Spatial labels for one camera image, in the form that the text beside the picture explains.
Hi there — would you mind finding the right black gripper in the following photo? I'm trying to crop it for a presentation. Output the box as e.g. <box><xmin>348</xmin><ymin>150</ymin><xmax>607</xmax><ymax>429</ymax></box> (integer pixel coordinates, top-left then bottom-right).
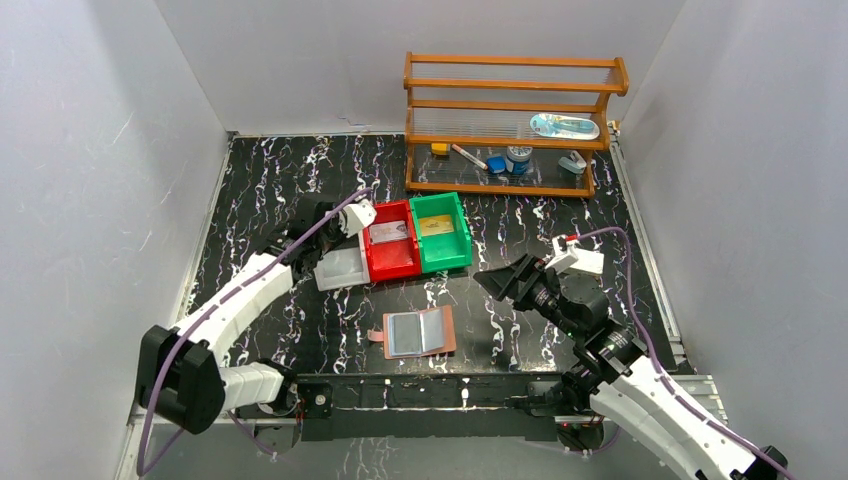
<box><xmin>473</xmin><ymin>251</ymin><xmax>581</xmax><ymax>341</ymax></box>

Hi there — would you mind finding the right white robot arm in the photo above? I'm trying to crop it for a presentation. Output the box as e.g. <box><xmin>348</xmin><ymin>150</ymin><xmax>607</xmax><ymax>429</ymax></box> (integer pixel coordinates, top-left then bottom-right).
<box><xmin>474</xmin><ymin>255</ymin><xmax>790</xmax><ymax>479</ymax></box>

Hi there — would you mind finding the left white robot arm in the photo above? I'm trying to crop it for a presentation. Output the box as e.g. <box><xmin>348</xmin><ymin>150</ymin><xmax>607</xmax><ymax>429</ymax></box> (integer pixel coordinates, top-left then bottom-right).
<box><xmin>135</xmin><ymin>189</ymin><xmax>376</xmax><ymax>434</ymax></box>

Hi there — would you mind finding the white silver card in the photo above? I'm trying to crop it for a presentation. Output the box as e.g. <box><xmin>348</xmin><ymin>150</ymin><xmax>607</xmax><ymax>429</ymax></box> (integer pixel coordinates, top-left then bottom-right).
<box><xmin>368</xmin><ymin>220</ymin><xmax>409</xmax><ymax>244</ymax></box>

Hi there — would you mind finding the gold yellow card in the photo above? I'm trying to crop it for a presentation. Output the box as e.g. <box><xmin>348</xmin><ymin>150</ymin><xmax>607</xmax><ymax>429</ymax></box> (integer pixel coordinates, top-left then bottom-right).
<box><xmin>418</xmin><ymin>215</ymin><xmax>455</xmax><ymax>237</ymax></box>

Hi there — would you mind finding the white plastic bin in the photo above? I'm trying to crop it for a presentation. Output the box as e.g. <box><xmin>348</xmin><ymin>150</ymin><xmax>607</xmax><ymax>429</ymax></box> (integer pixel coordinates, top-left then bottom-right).
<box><xmin>314</xmin><ymin>233</ymin><xmax>371</xmax><ymax>291</ymax></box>

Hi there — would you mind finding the white box red label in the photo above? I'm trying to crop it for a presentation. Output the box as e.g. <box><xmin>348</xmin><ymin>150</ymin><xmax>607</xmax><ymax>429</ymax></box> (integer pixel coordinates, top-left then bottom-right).
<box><xmin>566</xmin><ymin>246</ymin><xmax>605</xmax><ymax>278</ymax></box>

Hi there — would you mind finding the green plastic bin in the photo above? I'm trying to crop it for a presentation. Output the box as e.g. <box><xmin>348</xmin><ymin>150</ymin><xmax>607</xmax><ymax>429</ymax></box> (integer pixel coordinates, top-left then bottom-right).
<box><xmin>409</xmin><ymin>192</ymin><xmax>472</xmax><ymax>273</ymax></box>

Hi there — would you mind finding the red plastic bin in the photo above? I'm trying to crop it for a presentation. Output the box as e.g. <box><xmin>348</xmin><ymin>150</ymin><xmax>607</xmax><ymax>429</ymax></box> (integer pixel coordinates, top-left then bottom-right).
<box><xmin>363</xmin><ymin>200</ymin><xmax>422</xmax><ymax>283</ymax></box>

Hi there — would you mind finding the blue small block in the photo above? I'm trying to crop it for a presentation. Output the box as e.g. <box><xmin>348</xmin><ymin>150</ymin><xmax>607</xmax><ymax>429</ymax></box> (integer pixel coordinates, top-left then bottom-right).
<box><xmin>486</xmin><ymin>155</ymin><xmax>506</xmax><ymax>174</ymax></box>

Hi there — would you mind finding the red white marker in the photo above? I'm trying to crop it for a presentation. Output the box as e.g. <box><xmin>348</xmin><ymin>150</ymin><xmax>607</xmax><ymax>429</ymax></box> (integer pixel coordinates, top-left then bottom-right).
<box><xmin>451</xmin><ymin>144</ymin><xmax>488</xmax><ymax>171</ymax></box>

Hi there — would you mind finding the grey stapler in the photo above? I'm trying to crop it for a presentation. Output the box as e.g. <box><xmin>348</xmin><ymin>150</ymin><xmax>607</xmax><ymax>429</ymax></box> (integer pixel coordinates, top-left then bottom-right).
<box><xmin>558</xmin><ymin>150</ymin><xmax>588</xmax><ymax>175</ymax></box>

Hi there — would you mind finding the yellow small block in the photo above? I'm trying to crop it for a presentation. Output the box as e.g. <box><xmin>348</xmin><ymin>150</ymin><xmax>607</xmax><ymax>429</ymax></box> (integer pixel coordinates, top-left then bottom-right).
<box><xmin>430</xmin><ymin>143</ymin><xmax>451</xmax><ymax>157</ymax></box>

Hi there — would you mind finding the wooden shelf rack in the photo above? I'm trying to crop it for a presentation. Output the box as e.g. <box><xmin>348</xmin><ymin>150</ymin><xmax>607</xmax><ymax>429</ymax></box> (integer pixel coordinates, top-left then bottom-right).
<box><xmin>403</xmin><ymin>52</ymin><xmax>630</xmax><ymax>198</ymax></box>

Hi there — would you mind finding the clear blister package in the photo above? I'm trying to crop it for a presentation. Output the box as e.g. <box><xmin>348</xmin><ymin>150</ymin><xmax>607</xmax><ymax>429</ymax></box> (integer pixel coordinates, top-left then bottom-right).
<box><xmin>529</xmin><ymin>113</ymin><xmax>600</xmax><ymax>141</ymax></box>

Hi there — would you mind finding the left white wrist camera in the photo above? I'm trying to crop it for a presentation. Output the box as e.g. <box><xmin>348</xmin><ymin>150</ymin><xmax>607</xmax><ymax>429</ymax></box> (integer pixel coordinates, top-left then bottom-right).
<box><xmin>338</xmin><ymin>199</ymin><xmax>377</xmax><ymax>238</ymax></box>

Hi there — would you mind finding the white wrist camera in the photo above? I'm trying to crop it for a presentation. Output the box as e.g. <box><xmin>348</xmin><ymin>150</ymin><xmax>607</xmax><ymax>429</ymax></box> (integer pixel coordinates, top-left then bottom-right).
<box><xmin>338</xmin><ymin>199</ymin><xmax>377</xmax><ymax>238</ymax></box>
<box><xmin>545</xmin><ymin>235</ymin><xmax>584</xmax><ymax>274</ymax></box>

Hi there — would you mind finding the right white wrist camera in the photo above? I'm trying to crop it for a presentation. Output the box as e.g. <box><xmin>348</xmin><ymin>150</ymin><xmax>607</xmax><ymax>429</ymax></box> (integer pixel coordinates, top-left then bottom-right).
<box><xmin>545</xmin><ymin>235</ymin><xmax>584</xmax><ymax>274</ymax></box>

